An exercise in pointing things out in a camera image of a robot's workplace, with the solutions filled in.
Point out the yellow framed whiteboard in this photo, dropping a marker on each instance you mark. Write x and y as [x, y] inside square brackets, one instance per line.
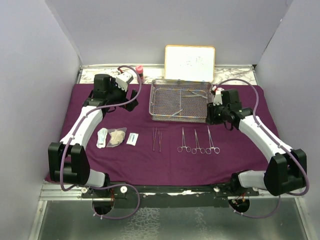
[189, 63]

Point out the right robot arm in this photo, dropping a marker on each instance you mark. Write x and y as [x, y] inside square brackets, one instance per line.
[287, 167]

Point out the aluminium frame rail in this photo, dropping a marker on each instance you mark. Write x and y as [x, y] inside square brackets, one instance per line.
[53, 191]

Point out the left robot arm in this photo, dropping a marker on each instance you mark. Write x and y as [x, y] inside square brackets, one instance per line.
[68, 162]

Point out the steel tweezers front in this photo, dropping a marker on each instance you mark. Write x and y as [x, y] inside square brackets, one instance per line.
[154, 135]

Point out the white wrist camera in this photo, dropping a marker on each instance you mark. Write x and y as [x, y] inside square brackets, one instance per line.
[217, 96]
[123, 80]

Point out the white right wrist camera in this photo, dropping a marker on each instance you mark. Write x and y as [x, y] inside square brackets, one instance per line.
[217, 96]

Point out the purple cloth wrap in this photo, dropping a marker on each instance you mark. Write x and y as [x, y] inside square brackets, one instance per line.
[140, 165]

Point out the steel forceps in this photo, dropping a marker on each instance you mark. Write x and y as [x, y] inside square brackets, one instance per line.
[211, 147]

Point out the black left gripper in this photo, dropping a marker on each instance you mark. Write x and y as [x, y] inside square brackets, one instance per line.
[124, 100]

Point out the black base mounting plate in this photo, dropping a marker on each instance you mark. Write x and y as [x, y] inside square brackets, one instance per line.
[160, 196]

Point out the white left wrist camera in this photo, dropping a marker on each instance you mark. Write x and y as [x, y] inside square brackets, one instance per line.
[123, 80]

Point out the steel clamp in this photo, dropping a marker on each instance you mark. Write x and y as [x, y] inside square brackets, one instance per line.
[183, 146]

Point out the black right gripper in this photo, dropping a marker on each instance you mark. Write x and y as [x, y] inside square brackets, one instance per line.
[211, 118]

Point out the steel blunt tweezers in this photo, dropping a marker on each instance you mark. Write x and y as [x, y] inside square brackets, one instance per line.
[197, 147]

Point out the pink lid spice bottle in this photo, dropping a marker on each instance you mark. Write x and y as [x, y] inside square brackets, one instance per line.
[140, 70]

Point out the white gauze bag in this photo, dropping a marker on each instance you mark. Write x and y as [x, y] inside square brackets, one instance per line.
[117, 136]

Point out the steel scissors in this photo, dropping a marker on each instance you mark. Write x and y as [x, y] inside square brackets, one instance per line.
[194, 94]

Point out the metal mesh tray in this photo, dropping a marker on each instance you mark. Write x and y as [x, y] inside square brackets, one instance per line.
[166, 98]

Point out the white blue label packet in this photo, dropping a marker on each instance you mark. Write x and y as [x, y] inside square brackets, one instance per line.
[132, 139]

